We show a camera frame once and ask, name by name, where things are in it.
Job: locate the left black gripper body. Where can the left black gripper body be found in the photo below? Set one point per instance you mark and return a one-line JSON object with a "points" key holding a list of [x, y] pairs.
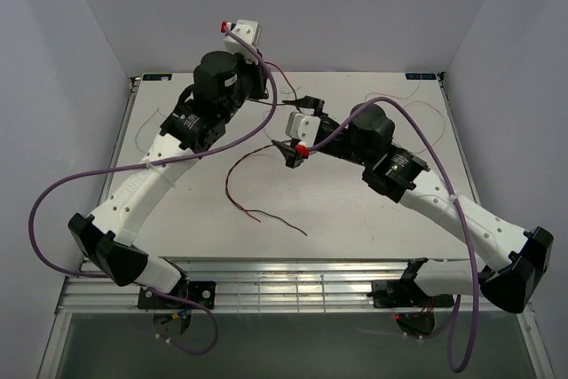
{"points": [[249, 85]]}

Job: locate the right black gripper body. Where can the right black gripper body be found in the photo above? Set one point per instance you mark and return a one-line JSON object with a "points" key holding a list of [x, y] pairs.
{"points": [[339, 146]]}

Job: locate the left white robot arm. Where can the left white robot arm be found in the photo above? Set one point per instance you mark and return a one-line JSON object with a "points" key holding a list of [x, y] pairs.
{"points": [[107, 236]]}

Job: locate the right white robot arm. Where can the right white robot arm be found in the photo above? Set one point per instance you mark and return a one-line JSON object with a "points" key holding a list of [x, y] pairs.
{"points": [[506, 262]]}

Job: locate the right blue label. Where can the right blue label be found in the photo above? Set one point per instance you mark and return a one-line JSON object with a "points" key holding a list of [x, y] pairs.
{"points": [[421, 76]]}

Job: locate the blue label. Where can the blue label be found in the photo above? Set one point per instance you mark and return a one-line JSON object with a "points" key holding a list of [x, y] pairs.
{"points": [[421, 76], [161, 77]]}

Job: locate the left blue label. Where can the left blue label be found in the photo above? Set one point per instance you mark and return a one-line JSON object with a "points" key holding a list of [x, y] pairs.
{"points": [[161, 77]]}

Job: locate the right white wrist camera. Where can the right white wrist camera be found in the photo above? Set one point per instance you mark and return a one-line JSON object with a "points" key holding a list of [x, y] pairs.
{"points": [[303, 129]]}

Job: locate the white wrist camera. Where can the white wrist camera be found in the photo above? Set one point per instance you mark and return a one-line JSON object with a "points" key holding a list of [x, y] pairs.
{"points": [[242, 37], [303, 129]]}

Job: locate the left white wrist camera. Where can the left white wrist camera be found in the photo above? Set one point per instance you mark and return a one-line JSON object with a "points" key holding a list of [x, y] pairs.
{"points": [[242, 37]]}

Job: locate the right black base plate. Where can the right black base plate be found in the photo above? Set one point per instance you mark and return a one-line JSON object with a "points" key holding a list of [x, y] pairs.
{"points": [[405, 294]]}

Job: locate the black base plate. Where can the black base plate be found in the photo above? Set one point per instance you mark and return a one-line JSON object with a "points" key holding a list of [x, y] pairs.
{"points": [[405, 294], [200, 292]]}

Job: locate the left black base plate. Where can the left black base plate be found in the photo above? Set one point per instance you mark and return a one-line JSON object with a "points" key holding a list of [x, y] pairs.
{"points": [[200, 292]]}

